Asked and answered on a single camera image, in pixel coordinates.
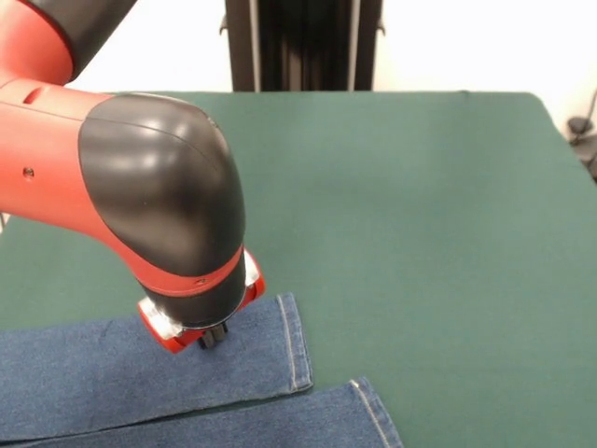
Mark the dark green table cloth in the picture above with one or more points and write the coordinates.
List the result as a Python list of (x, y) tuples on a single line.
[(420, 233)]

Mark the blue denim jeans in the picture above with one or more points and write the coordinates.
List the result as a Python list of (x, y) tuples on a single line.
[(140, 382)]

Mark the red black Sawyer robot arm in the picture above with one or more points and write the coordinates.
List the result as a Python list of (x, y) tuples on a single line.
[(140, 186)]

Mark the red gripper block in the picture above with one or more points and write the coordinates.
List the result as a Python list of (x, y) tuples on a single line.
[(170, 343)]

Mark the grey black stand base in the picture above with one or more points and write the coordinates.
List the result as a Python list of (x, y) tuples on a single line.
[(588, 158)]

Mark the black upright stand column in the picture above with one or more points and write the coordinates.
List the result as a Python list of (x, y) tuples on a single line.
[(303, 46)]

